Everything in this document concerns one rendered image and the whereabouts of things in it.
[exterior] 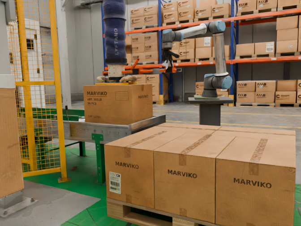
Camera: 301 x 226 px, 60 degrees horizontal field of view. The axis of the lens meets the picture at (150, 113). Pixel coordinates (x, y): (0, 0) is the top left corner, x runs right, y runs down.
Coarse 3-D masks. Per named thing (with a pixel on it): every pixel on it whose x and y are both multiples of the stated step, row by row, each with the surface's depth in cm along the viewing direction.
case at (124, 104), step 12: (132, 84) 259; (144, 84) 260; (84, 96) 269; (96, 96) 261; (108, 96) 254; (120, 96) 247; (132, 96) 241; (144, 96) 261; (84, 108) 271; (96, 108) 263; (108, 108) 256; (120, 108) 249; (132, 108) 243; (144, 108) 262; (96, 120) 265; (108, 120) 258; (120, 120) 251; (132, 120) 244
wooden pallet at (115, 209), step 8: (112, 200) 187; (112, 208) 188; (120, 208) 185; (128, 208) 190; (144, 208) 175; (112, 216) 189; (120, 216) 186; (128, 216) 187; (136, 216) 187; (144, 216) 186; (176, 216) 163; (136, 224) 180; (144, 224) 176; (152, 224) 176; (160, 224) 175; (168, 224) 175; (176, 224) 164; (184, 224) 161; (192, 224) 159; (208, 224) 154; (216, 224) 152
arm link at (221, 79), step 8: (216, 24) 270; (224, 24) 273; (216, 32) 273; (216, 40) 276; (216, 48) 279; (224, 48) 281; (216, 56) 282; (224, 56) 282; (216, 64) 286; (224, 64) 284; (216, 72) 290; (224, 72) 286; (216, 80) 290; (224, 80) 283; (216, 88) 300; (224, 88) 288
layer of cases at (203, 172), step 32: (160, 128) 240; (192, 128) 236; (224, 128) 231; (256, 128) 227; (128, 160) 176; (160, 160) 164; (192, 160) 154; (224, 160) 144; (256, 160) 140; (288, 160) 139; (128, 192) 180; (160, 192) 167; (192, 192) 156; (224, 192) 147; (256, 192) 138; (288, 192) 131; (224, 224) 149; (256, 224) 140; (288, 224) 132
